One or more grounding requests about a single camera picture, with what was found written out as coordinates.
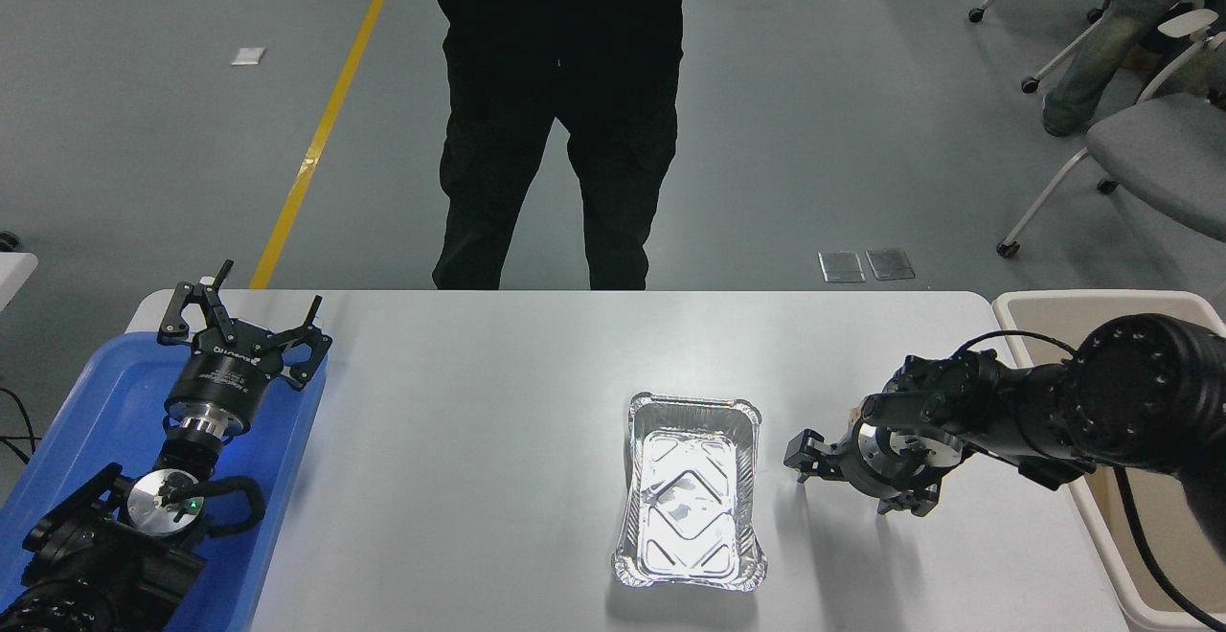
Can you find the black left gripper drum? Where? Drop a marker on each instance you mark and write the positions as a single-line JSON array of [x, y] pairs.
[[225, 373]]

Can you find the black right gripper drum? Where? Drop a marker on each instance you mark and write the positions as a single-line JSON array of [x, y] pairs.
[[862, 477]]

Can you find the silver foil tray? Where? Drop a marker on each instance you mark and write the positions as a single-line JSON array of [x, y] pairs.
[[692, 498]]

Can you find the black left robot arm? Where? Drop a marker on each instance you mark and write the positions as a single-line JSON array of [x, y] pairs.
[[96, 565]]

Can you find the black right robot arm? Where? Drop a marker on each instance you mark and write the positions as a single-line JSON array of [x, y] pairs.
[[1140, 393]]

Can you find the metal floor plate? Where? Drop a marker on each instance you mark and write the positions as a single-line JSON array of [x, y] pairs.
[[842, 266], [890, 264]]

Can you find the blue plastic tray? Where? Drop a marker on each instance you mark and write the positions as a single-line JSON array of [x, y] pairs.
[[105, 393]]

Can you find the small white side table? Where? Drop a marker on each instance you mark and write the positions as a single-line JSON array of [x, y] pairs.
[[11, 273]]

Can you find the large pale bin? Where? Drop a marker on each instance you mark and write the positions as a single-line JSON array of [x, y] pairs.
[[1044, 326]]

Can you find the black caster wheel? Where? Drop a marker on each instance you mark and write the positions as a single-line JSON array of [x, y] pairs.
[[8, 240]]

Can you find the standing person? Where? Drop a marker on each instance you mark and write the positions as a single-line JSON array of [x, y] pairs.
[[556, 86]]

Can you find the grey padded chair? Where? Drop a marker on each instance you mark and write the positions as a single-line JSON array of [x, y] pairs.
[[1169, 148]]

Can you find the seated person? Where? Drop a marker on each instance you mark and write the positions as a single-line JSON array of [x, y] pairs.
[[1101, 48]]

